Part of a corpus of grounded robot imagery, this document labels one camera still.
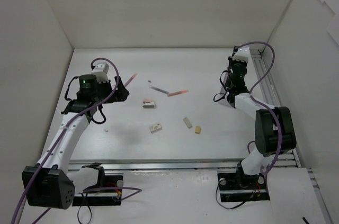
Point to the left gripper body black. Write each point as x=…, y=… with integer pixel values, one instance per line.
x=114, y=92

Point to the orange highlighter pen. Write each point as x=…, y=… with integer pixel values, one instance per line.
x=177, y=93

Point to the clear divided organizer container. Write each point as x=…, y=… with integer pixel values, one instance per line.
x=224, y=91

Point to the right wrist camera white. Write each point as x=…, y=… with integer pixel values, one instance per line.
x=241, y=54

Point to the eraser with pink sleeve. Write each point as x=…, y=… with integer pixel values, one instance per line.
x=148, y=104

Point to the dark purple pen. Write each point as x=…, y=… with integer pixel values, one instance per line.
x=159, y=90

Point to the pink highlighter pen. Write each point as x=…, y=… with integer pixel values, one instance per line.
x=130, y=79

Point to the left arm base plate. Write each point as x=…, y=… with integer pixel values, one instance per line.
x=103, y=197

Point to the aluminium rail frame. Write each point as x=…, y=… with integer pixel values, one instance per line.
x=191, y=142

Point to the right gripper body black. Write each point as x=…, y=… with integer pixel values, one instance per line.
x=228, y=86

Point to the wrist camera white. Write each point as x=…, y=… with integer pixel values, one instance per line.
x=241, y=54
x=101, y=72

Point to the white eraser red logo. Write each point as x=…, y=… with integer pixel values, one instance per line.
x=155, y=127

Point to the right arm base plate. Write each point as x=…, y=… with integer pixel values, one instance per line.
x=231, y=191

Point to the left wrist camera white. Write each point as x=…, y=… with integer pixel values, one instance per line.
x=101, y=72

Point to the white worn eraser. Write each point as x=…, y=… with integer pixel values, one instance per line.
x=187, y=122

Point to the small tan eraser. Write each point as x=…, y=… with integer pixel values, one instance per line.
x=198, y=130

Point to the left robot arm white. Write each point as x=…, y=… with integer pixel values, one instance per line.
x=48, y=184

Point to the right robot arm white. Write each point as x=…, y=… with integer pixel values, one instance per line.
x=274, y=131

